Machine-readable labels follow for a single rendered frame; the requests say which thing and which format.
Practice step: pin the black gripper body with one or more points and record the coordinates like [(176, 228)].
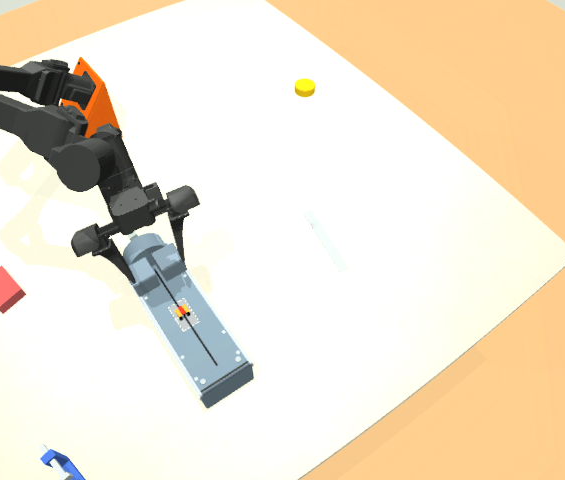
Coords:
[(94, 238)]

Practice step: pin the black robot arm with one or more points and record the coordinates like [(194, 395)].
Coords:
[(58, 134)]

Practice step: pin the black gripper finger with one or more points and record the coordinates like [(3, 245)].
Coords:
[(176, 224), (113, 255)]

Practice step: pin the yellow short cylinder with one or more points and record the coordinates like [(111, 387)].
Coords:
[(304, 87)]

